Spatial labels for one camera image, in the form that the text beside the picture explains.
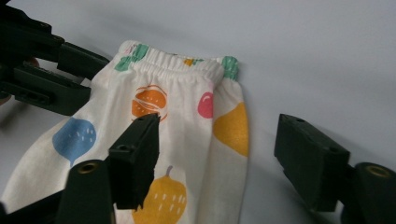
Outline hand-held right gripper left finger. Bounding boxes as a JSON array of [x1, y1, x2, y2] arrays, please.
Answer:
[[107, 112, 163, 212]]

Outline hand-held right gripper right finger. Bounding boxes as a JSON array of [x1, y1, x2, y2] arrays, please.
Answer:
[[273, 113, 352, 213]]

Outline white fruit print pants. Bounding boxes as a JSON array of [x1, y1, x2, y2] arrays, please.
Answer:
[[0, 39, 250, 224]]

